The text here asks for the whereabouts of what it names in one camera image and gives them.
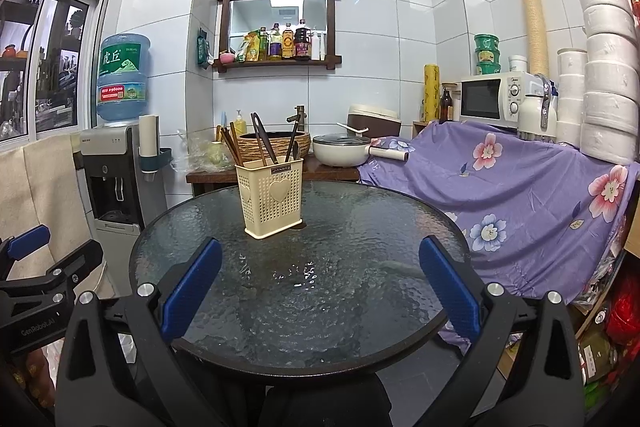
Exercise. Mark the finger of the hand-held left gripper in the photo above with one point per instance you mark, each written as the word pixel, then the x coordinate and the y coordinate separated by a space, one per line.
pixel 82 259
pixel 30 241

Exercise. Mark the small pink bowl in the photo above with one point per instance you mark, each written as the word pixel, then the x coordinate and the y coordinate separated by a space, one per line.
pixel 227 57

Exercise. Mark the white label sauce bottle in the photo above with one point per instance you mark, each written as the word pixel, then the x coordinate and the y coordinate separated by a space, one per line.
pixel 275 46

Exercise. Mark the white rice paddle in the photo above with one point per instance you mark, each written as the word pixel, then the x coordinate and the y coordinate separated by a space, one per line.
pixel 350 128

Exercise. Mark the red plastic bag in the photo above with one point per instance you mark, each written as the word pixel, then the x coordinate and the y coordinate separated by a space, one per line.
pixel 627 312

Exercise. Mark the stack of large paper rolls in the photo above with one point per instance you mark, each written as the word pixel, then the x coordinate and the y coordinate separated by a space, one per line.
pixel 610 72

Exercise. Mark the woven pattern basin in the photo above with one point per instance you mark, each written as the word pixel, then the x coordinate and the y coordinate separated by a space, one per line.
pixel 280 140

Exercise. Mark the white and teal cup dispenser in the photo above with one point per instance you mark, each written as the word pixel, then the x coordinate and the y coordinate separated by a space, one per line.
pixel 148 137

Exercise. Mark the green and yellow bottle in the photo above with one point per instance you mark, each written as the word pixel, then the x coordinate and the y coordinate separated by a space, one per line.
pixel 263 47

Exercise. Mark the dark soy sauce bottle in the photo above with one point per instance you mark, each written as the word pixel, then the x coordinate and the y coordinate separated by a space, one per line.
pixel 302 44

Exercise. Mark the red hanging decoration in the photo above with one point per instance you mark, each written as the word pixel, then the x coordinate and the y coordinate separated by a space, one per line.
pixel 634 7

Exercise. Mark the purple floral cloth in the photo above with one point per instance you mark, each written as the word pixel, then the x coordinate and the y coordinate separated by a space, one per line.
pixel 525 207

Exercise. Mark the clear plastic bag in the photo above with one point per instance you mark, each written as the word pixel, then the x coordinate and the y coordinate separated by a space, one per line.
pixel 210 154

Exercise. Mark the grey water dispenser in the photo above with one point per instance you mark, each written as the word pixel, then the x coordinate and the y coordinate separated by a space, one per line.
pixel 107 187

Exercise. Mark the amber oil bottle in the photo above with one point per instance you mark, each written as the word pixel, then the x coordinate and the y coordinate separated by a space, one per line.
pixel 287 44

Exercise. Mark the tall stack of paper cups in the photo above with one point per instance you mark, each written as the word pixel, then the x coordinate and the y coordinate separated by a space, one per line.
pixel 535 27

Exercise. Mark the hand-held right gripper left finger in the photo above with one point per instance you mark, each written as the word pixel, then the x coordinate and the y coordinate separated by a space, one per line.
pixel 192 287

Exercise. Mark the sliding window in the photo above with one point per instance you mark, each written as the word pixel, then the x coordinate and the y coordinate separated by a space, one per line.
pixel 55 57

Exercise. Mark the white microwave oven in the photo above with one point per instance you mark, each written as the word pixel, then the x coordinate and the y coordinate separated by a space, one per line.
pixel 480 99

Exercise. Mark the white thermos jug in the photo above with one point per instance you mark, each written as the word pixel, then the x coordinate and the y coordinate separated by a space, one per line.
pixel 530 117

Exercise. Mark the green hanging packet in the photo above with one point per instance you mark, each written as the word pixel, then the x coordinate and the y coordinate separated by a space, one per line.
pixel 201 49

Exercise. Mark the white and brown rice cooker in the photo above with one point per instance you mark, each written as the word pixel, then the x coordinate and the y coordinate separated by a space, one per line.
pixel 380 122

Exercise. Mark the cream plastic utensil holder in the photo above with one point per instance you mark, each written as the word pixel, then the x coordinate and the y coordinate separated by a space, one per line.
pixel 270 207

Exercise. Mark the bamboo style faucet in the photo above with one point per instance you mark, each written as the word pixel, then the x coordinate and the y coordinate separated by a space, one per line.
pixel 299 113

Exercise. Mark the small white bottle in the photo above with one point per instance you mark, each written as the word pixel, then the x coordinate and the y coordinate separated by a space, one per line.
pixel 318 48

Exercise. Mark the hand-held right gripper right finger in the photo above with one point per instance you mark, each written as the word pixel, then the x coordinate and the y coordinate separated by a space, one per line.
pixel 447 287

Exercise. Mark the blue water jug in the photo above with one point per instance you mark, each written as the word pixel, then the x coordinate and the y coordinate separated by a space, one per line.
pixel 122 82

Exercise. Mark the stack of small paper rolls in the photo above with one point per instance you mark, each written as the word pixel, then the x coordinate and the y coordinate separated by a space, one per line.
pixel 572 97

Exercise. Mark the yellow film roll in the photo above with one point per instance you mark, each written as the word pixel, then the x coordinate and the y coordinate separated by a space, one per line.
pixel 432 94

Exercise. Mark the green instant noodle cup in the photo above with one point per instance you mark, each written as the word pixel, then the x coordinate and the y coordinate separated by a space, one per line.
pixel 488 55
pixel 487 42
pixel 489 68

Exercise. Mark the wooden storage shelf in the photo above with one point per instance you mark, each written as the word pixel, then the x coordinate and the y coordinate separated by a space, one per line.
pixel 597 307

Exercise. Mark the yellow soap pump bottle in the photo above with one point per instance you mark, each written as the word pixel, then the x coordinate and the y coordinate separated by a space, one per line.
pixel 240 127

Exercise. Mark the yellow seasoning packet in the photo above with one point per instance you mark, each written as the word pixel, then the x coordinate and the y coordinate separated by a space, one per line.
pixel 246 49

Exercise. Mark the brown glass bottle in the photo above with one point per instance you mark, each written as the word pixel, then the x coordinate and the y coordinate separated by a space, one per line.
pixel 445 109

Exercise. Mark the long metal ladle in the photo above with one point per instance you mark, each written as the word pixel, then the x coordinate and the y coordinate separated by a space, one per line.
pixel 289 142

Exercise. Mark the small white tub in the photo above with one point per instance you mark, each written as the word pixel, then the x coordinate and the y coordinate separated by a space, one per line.
pixel 518 64

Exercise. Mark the wooden framed mirror shelf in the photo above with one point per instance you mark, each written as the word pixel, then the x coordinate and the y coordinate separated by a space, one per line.
pixel 250 14

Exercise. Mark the cream pan with glass lid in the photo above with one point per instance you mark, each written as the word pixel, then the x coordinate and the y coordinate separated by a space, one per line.
pixel 340 154

